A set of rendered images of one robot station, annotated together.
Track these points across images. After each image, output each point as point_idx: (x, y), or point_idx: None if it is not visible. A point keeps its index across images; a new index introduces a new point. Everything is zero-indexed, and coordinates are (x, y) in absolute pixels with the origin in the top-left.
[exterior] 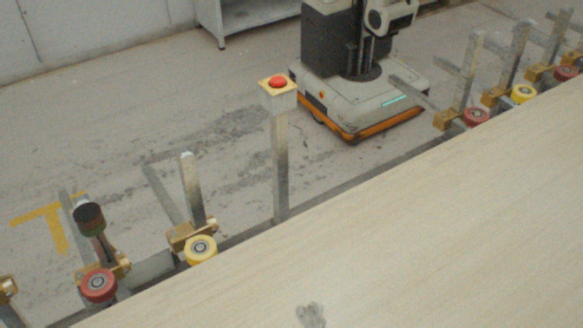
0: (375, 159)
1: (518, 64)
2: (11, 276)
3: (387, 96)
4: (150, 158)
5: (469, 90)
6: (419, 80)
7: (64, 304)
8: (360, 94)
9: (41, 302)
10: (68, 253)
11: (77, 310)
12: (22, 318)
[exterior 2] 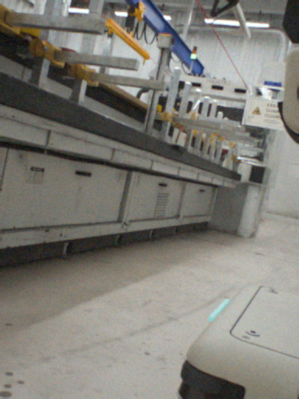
0: (172, 366)
1: (44, 8)
2: (194, 114)
3: (236, 299)
4: None
5: (82, 42)
6: (222, 330)
7: (255, 276)
8: (283, 298)
9: (266, 277)
10: (296, 290)
11: (244, 274)
12: (188, 132)
